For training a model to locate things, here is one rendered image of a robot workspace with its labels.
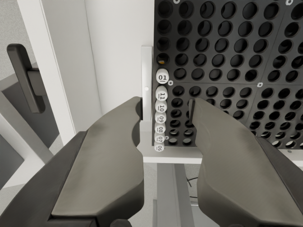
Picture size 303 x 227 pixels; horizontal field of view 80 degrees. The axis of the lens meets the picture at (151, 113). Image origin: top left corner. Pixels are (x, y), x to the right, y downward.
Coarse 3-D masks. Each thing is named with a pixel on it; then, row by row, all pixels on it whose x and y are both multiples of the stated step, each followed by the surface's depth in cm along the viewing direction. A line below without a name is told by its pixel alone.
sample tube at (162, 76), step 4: (160, 60) 21; (160, 68) 18; (164, 68) 18; (160, 72) 17; (164, 72) 17; (156, 76) 18; (160, 76) 17; (164, 76) 17; (168, 76) 17; (160, 80) 18; (164, 80) 18
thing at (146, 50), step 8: (144, 48) 22; (144, 56) 23; (144, 64) 23; (144, 72) 24; (144, 80) 24; (144, 88) 25; (144, 96) 26; (144, 104) 26; (144, 112) 27; (144, 120) 28
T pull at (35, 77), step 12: (12, 48) 16; (24, 48) 17; (12, 60) 17; (24, 60) 17; (24, 72) 18; (36, 72) 18; (24, 84) 18; (36, 84) 18; (36, 96) 19; (36, 108) 20
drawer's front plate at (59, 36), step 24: (24, 0) 13; (48, 0) 14; (72, 0) 18; (48, 24) 14; (72, 24) 18; (48, 48) 15; (72, 48) 18; (48, 72) 16; (72, 72) 18; (48, 96) 17; (72, 96) 18; (96, 96) 26; (72, 120) 18; (96, 120) 26
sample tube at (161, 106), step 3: (156, 102) 20; (159, 102) 19; (162, 102) 19; (165, 102) 20; (156, 105) 19; (159, 105) 19; (162, 105) 19; (165, 105) 19; (156, 108) 19; (159, 108) 19; (162, 108) 19; (165, 108) 19; (159, 111) 19; (162, 111) 19
